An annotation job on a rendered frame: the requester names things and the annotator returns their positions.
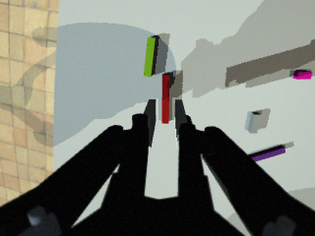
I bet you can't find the small magenta block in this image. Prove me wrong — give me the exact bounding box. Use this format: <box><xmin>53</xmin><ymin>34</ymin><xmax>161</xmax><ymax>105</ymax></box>
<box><xmin>293</xmin><ymin>71</ymin><xmax>312</xmax><ymax>80</ymax></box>

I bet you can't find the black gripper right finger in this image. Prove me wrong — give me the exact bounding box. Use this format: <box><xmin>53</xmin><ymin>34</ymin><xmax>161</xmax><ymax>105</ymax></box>
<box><xmin>174</xmin><ymin>99</ymin><xmax>315</xmax><ymax>236</ymax></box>

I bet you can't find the purple rod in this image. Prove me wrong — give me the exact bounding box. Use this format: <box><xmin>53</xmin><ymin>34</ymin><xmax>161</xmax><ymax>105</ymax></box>
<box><xmin>248</xmin><ymin>145</ymin><xmax>285</xmax><ymax>162</ymax></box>

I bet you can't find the lime green rod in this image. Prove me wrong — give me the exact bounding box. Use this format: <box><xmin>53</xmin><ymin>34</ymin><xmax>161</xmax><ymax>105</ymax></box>
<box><xmin>144</xmin><ymin>37</ymin><xmax>156</xmax><ymax>77</ymax></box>

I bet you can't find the red rod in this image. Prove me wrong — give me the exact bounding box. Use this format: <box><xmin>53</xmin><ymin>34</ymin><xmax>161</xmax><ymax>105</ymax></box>
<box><xmin>162</xmin><ymin>74</ymin><xmax>169</xmax><ymax>124</ymax></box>

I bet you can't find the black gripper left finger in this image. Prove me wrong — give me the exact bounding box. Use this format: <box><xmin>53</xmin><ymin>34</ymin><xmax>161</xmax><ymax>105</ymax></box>
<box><xmin>0</xmin><ymin>99</ymin><xmax>156</xmax><ymax>236</ymax></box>

